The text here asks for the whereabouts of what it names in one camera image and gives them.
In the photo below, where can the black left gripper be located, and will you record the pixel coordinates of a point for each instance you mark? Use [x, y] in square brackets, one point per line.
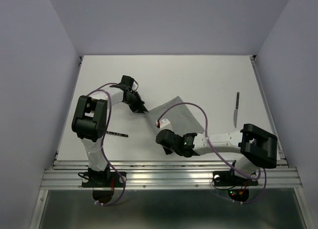
[138, 108]

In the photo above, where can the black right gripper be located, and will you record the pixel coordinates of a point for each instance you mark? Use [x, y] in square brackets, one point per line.
[167, 150]

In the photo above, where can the grey cloth napkin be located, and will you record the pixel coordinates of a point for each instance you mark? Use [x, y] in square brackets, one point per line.
[180, 117]

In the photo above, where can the black handled knife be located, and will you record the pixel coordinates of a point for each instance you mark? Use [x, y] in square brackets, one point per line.
[235, 118]

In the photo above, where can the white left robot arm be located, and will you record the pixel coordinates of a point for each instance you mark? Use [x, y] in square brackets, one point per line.
[92, 117]

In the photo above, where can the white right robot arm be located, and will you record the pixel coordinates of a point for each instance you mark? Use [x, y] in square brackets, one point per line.
[244, 151]

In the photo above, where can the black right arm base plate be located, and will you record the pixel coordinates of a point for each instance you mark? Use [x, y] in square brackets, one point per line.
[228, 179]

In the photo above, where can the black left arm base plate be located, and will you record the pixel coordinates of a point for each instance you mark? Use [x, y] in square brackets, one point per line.
[100, 180]

